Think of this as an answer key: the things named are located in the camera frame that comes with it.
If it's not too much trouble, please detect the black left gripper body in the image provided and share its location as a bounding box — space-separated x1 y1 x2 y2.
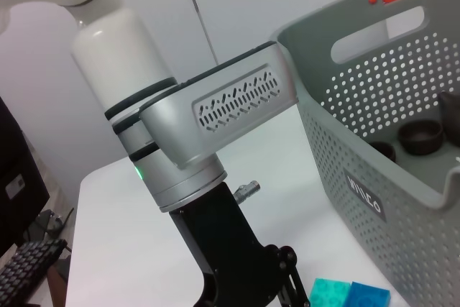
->
167 180 299 307

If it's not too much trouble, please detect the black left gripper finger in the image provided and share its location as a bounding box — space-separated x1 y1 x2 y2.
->
278 267 312 307

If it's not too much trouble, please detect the teal toy brick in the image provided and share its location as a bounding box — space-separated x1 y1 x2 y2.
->
308 278 351 307

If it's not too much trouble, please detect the blue toy brick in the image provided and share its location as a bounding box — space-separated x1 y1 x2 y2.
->
344 280 392 307

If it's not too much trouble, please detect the grey perforated storage basket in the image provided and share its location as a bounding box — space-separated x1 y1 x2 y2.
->
269 0 460 307

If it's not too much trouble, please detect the small black cup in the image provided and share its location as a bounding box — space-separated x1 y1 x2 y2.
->
397 119 443 155
369 140 396 162

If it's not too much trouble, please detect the black keyboard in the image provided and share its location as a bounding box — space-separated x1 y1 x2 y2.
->
0 238 69 307

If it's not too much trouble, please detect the black computer monitor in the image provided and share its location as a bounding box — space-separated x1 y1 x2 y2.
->
0 96 51 257

